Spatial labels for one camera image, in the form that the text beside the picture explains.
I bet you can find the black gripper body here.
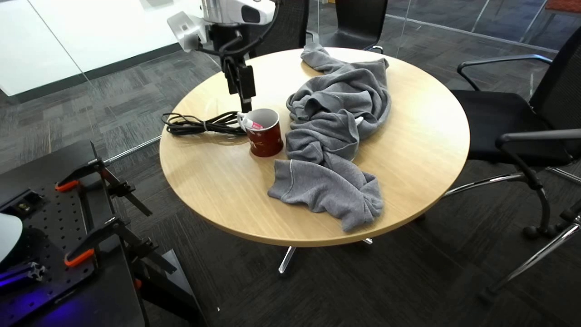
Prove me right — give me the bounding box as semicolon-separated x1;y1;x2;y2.
207;23;249;61

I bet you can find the red marker with white end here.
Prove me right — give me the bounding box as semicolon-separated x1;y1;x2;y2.
238;110;269;132

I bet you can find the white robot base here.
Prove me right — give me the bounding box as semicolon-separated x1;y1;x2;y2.
0;212;25;263

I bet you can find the red mug with white pattern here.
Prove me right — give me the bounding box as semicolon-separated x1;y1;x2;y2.
243;106;285;159

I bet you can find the black office chair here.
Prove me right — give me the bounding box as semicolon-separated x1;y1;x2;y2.
443;23;581;304
319;0;390;54
220;0;312;68

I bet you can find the grey fleece garment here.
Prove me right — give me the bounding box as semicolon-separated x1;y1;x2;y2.
267;32;392;234

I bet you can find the chrome table base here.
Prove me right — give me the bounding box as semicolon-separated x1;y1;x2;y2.
276;235;376;275

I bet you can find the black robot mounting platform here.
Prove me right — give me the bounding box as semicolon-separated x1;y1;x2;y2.
0;139;205;327

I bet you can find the orange bench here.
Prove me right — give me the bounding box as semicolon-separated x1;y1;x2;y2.
543;0;581;14

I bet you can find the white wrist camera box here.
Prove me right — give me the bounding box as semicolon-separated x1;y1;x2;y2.
165;8;209;54

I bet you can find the black coiled cable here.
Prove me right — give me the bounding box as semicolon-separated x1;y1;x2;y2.
160;108;247;137

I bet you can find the black clamp with orange handle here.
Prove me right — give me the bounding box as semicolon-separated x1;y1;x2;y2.
53;141;152;217
62;215;178;275

